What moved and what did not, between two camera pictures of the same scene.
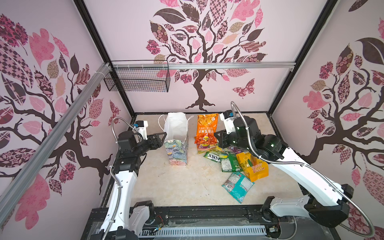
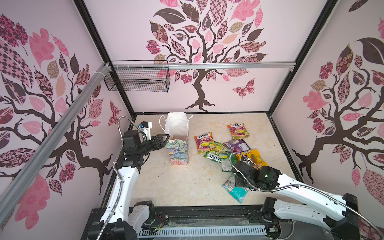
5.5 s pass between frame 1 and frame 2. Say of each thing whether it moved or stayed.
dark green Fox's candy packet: stayed
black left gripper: stayed
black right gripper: moved
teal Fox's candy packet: stayed
